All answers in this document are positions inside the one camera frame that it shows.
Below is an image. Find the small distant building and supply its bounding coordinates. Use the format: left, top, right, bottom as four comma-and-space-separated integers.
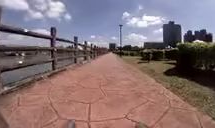
108, 42, 117, 51

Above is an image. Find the row of distant bushes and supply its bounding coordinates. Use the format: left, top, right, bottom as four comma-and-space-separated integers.
112, 49, 141, 57

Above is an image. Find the red stamped concrete path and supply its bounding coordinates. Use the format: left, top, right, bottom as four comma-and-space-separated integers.
0, 52, 215, 128

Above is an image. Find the grey street lamp pole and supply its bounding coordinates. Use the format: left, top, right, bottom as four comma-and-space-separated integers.
118, 24, 124, 58

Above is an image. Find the low wide building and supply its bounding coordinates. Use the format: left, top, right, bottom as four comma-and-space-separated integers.
143, 41, 165, 51

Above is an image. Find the trimmed green hedge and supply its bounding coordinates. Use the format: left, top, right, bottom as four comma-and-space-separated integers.
139, 48, 179, 62

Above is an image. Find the tall dark building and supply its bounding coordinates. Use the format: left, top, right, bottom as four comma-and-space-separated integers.
162, 20, 183, 48

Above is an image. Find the grass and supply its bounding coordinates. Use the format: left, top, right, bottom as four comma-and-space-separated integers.
118, 54, 215, 123

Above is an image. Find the water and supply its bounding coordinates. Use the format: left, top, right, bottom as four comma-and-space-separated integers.
0, 53, 77, 88

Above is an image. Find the large green hedge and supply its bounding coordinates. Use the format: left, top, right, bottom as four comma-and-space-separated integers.
175, 41, 215, 77

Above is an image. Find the cluster of tall buildings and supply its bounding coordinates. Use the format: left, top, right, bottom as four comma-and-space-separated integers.
183, 28, 214, 44

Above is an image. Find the wooden post and rail fence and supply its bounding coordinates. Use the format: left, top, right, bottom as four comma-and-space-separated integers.
0, 6, 110, 94

